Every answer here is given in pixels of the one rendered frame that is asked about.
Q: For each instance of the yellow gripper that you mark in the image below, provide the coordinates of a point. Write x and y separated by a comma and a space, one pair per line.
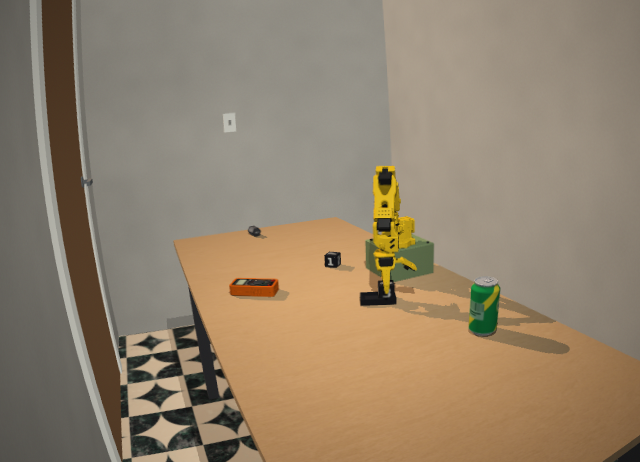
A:
385, 264

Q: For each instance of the green drink can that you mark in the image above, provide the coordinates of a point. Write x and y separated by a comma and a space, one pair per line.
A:
484, 306

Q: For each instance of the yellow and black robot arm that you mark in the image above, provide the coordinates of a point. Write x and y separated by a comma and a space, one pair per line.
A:
385, 219

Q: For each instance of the orange digital multimeter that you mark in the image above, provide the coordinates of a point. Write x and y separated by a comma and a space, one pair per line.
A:
254, 287

